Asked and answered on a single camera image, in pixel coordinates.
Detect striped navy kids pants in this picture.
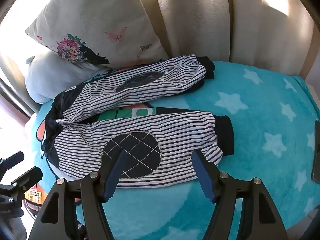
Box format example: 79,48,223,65
42,55,234,189

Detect turquoise star cartoon blanket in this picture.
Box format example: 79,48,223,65
31,61,320,240

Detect light blue pillow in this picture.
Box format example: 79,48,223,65
24,51,110,104

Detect floral butterfly cream pillow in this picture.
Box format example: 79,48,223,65
25,0,168,69

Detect beige curtain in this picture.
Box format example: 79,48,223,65
141,0,319,77

